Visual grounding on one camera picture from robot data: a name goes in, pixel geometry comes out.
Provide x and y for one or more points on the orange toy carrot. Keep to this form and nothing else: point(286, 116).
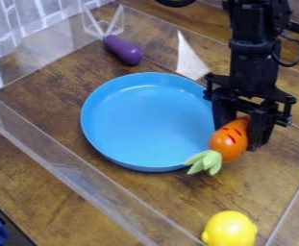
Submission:
point(229, 143)

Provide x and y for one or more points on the clear acrylic enclosure wall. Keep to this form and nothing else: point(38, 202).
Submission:
point(71, 198)

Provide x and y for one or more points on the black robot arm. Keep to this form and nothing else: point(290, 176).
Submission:
point(247, 90)

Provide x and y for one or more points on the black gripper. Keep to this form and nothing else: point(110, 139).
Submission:
point(229, 100)

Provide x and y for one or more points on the blue round plate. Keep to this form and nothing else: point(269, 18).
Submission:
point(147, 121)

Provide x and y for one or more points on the yellow toy lemon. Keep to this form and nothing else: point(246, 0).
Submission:
point(229, 228)

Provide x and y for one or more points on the purple toy eggplant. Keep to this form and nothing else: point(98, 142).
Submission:
point(128, 52)

